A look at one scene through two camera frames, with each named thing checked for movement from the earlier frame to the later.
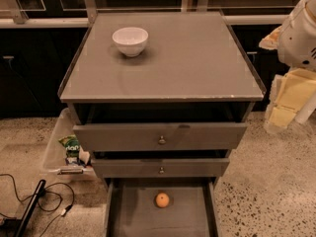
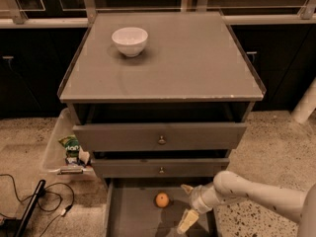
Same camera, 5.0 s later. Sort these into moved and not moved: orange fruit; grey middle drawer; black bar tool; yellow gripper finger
Moved: yellow gripper finger
Not moved: orange fruit; black bar tool; grey middle drawer
